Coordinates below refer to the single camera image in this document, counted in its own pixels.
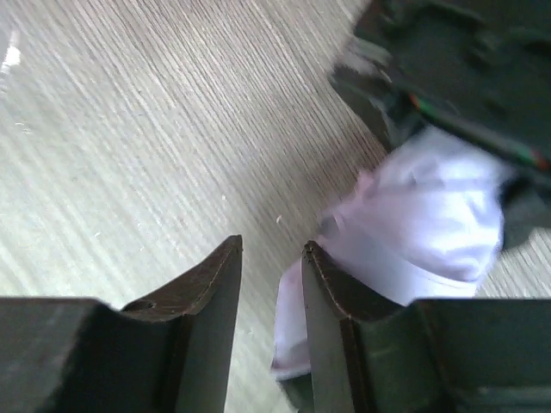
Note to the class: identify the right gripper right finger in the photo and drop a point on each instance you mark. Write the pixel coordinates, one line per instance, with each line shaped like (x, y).
(435, 355)

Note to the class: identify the lavender folding umbrella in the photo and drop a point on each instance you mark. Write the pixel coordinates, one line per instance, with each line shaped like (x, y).
(427, 222)

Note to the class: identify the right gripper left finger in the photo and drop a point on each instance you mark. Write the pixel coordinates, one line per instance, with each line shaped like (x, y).
(168, 351)

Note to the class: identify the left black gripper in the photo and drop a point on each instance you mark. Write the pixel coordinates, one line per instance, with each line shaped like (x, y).
(480, 70)

